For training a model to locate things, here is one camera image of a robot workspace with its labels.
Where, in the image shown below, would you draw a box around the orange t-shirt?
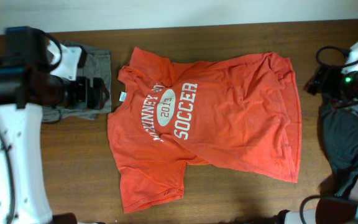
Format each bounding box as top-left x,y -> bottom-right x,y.
108,48 -> 301,213

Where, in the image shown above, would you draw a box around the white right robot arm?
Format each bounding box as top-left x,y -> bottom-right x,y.
265,42 -> 358,223

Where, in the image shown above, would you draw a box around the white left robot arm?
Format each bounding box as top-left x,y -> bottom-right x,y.
0,26 -> 110,223

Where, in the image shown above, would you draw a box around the dark blue clothes pile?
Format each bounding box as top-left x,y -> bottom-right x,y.
318,95 -> 358,198

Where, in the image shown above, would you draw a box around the folded grey pants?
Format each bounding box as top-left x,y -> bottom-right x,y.
42,40 -> 112,123

